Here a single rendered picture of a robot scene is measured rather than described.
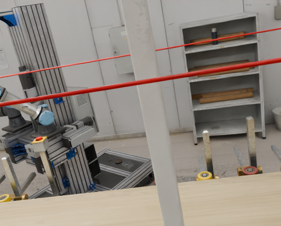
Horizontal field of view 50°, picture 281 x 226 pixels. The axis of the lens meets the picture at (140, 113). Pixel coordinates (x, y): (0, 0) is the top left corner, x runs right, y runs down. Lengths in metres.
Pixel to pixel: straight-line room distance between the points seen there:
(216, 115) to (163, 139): 3.77
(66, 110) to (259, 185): 1.82
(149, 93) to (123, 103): 3.85
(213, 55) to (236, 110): 0.85
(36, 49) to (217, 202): 1.87
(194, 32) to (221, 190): 2.80
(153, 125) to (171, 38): 3.54
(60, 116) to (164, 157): 2.18
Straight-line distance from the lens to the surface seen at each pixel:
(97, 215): 1.66
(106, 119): 4.66
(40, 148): 1.93
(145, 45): 0.63
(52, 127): 2.56
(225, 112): 4.43
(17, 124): 2.97
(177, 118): 4.47
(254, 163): 1.90
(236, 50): 4.22
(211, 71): 0.50
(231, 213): 1.53
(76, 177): 3.05
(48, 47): 2.76
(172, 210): 0.79
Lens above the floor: 1.86
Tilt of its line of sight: 19 degrees down
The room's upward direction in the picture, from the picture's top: 11 degrees counter-clockwise
